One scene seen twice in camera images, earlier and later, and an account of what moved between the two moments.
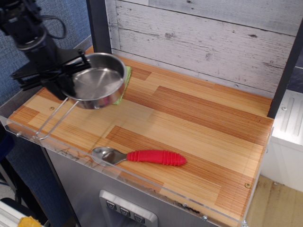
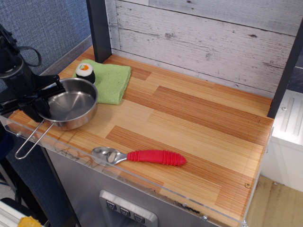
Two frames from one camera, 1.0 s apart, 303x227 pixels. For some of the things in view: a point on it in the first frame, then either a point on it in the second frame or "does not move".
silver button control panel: (118, 212) does not move
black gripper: (51, 67) -> (22, 85)
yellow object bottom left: (29, 222) does not move
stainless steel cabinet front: (83, 183) does not move
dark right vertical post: (287, 73) does not move
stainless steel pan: (100, 86) -> (73, 109)
